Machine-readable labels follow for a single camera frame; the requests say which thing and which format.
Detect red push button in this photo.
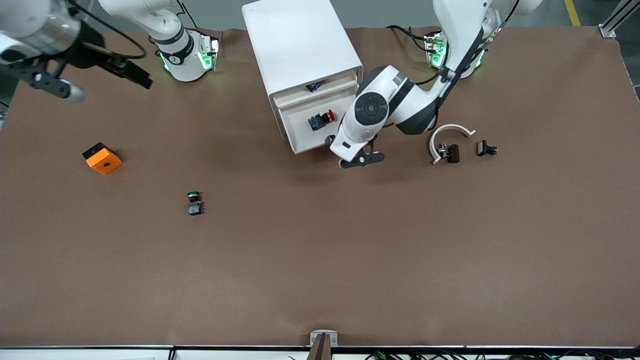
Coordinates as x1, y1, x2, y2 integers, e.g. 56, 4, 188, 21
307, 110, 337, 132

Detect orange and black box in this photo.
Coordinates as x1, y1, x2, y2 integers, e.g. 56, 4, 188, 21
82, 142, 123, 176

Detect white semicircular clamp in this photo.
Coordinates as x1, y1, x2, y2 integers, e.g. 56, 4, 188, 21
429, 124, 476, 165

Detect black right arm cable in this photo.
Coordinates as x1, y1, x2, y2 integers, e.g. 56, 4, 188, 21
65, 0, 147, 61

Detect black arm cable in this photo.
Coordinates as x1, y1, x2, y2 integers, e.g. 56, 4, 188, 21
65, 0, 147, 61
440, 0, 521, 83

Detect black base cables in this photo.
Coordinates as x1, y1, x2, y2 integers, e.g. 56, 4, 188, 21
386, 25, 441, 52

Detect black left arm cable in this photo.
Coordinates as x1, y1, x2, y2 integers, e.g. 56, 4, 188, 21
440, 0, 521, 83

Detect grey metal bracket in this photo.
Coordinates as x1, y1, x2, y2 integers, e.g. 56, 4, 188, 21
309, 330, 339, 347

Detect brown post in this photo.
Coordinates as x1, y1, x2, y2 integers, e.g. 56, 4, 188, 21
306, 334, 332, 360

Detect black cable bundle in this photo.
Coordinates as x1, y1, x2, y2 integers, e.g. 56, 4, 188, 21
365, 350, 640, 360

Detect aluminium frame profile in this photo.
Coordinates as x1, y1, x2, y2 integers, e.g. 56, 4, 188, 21
598, 0, 640, 39

